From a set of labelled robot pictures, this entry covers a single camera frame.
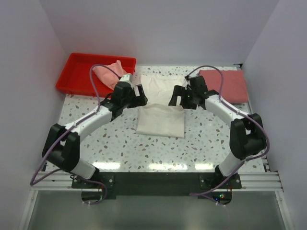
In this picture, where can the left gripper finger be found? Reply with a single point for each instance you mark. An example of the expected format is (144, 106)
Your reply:
(138, 101)
(138, 91)

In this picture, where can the light pink t-shirt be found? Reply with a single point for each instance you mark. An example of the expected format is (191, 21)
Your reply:
(107, 77)

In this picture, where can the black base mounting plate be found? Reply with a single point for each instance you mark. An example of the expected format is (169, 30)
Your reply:
(145, 184)

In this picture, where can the folded dusty red t-shirt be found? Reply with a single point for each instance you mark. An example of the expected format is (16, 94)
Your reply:
(234, 85)

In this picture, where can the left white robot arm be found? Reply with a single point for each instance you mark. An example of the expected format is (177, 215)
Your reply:
(62, 146)

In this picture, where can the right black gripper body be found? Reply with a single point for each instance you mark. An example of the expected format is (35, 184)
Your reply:
(187, 99)

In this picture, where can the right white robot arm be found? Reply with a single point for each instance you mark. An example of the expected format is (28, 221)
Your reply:
(247, 137)

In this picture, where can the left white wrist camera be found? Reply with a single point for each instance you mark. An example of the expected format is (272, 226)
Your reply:
(127, 78)

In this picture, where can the white graphic t-shirt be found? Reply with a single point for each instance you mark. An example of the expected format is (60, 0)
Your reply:
(157, 118)

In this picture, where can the red plastic bin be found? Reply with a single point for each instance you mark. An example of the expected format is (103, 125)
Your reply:
(75, 78)

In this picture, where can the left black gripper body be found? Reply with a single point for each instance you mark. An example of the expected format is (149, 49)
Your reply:
(131, 93)

